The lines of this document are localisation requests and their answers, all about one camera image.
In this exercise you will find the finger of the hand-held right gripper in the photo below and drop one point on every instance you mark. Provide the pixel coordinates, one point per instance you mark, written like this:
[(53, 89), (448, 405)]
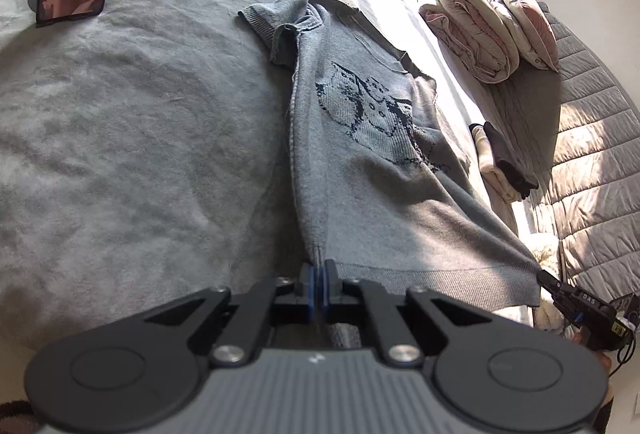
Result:
[(549, 283)]

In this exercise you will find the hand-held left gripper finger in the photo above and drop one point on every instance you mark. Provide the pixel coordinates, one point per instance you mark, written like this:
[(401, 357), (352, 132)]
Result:
[(324, 288), (312, 288)]

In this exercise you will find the grey owl print sweater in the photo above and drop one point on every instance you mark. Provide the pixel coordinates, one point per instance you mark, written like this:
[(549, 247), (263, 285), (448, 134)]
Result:
[(360, 194)]

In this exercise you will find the white fluffy blanket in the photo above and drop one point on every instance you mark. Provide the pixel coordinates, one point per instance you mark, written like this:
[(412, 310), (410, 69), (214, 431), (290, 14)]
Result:
[(545, 259)]

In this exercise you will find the folded cream garment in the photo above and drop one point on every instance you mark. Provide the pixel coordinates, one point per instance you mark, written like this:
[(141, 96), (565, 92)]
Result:
[(492, 164)]

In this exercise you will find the grey quilted mattress pad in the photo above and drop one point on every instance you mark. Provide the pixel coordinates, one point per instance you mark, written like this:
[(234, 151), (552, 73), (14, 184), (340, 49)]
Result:
[(595, 154)]

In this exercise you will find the grey fleece blanket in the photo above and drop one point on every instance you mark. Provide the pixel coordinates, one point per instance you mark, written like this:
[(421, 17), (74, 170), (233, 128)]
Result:
[(125, 139)]

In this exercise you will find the folded pink white duvet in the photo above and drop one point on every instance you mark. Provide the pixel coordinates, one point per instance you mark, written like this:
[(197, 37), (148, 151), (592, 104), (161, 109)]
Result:
[(470, 29)]

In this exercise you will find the pink beige pillow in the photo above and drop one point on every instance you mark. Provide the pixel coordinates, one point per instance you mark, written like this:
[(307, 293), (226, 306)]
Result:
[(525, 9)]

